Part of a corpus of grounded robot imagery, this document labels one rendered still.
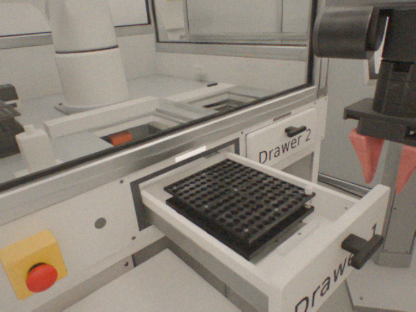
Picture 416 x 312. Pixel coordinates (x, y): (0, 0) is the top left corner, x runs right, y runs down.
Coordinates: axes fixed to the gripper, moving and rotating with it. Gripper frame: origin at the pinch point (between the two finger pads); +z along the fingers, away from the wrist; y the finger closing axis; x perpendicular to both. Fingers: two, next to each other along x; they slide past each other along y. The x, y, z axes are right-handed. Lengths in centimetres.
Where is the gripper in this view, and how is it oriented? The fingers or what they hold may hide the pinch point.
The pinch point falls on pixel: (384, 181)
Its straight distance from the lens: 44.4
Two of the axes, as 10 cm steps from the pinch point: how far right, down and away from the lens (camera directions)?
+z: 0.5, 9.1, 4.2
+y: -6.6, -2.9, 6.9
